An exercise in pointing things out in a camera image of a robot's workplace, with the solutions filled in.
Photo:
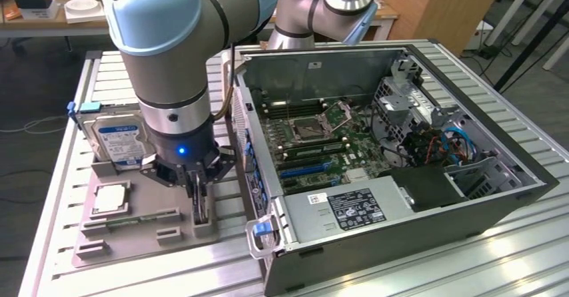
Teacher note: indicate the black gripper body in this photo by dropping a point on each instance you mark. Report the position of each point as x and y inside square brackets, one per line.
[195, 150]

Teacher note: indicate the black graphics card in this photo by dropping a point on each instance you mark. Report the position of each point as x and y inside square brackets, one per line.
[199, 207]

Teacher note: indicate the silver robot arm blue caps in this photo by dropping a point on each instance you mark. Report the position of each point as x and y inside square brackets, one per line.
[168, 60]

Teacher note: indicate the silver CPU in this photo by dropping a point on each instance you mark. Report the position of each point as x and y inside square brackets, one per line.
[108, 198]

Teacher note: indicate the hard disk in blue carrier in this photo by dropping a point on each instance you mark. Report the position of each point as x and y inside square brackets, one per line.
[115, 140]

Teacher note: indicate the green RAM stick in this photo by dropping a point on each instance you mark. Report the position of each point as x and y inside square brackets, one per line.
[121, 223]

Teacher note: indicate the blue expansion slot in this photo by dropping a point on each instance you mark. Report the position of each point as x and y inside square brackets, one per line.
[304, 171]

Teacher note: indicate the grey parts rack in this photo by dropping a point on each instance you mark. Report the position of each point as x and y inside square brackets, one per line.
[141, 240]

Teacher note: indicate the CPU socket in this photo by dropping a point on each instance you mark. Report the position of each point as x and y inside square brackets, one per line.
[311, 130]

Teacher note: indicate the installed RAM stick with label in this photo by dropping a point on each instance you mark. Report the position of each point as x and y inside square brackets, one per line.
[319, 148]

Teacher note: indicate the grey power supply unit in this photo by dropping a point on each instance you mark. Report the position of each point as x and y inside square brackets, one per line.
[311, 217]

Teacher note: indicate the metal socket cover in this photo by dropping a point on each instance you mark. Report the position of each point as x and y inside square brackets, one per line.
[338, 115]

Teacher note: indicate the green motherboard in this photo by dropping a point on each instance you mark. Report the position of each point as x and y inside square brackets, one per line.
[355, 150]

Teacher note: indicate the metal disk bay cage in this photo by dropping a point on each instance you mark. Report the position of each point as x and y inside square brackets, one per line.
[395, 104]

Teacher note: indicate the black open PC case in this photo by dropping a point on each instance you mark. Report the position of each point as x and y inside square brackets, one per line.
[399, 243]

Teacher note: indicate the white box with round part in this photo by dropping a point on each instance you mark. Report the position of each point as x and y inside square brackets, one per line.
[84, 10]

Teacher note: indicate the white box with black top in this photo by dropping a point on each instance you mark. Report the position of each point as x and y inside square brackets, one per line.
[37, 10]

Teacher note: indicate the wooden cabinet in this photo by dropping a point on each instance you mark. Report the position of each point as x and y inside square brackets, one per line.
[444, 10]

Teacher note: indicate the white table frame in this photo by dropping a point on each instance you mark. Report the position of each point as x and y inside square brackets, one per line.
[554, 55]

